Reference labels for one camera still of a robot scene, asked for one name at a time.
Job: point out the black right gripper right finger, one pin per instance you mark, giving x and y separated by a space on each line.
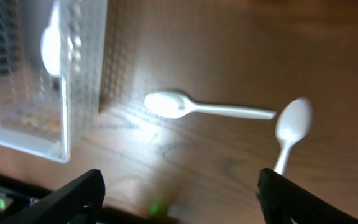
284 202

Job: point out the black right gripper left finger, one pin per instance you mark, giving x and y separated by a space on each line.
79 201

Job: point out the white plastic spoon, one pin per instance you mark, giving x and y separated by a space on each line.
292 126
174 105
50 42

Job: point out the clear plastic basket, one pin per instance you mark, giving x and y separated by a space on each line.
42 115

